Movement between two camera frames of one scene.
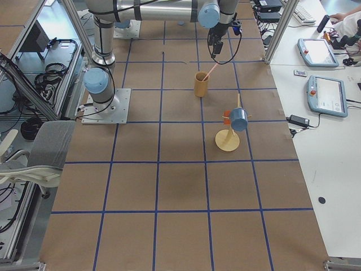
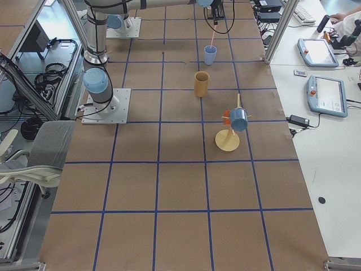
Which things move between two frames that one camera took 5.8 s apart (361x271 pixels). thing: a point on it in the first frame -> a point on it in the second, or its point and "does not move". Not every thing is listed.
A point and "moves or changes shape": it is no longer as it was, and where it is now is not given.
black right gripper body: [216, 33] -> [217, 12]
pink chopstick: [211, 71] moves or changes shape
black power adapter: [298, 119] does not move
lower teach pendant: [327, 95] does not move
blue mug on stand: [238, 117] does not move
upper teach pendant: [317, 52] does not move
